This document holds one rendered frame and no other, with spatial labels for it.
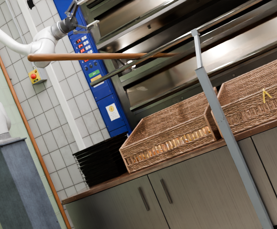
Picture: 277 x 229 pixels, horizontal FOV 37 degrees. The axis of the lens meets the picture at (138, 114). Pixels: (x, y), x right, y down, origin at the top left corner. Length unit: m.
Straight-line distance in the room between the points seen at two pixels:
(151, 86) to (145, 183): 0.76
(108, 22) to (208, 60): 0.75
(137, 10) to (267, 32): 0.85
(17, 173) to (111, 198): 0.55
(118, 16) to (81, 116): 0.77
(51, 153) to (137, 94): 0.87
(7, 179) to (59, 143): 1.00
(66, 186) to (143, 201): 1.07
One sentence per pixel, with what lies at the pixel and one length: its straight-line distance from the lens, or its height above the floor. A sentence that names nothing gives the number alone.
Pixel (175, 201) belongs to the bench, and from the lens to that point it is 2.27.
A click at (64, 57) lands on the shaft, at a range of 1.73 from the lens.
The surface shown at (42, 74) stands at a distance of 3.15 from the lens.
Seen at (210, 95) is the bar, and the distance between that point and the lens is 2.03.
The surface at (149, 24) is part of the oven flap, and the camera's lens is 2.68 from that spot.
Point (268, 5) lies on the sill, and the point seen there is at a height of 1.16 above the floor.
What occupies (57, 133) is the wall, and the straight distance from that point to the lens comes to 3.19.
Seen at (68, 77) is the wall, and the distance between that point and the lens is 3.08.
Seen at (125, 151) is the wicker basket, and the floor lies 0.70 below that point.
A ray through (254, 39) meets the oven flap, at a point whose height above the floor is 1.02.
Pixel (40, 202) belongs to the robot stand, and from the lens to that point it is 2.34.
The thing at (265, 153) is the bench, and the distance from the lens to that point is 2.09.
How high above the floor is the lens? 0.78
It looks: 2 degrees up
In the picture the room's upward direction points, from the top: 23 degrees counter-clockwise
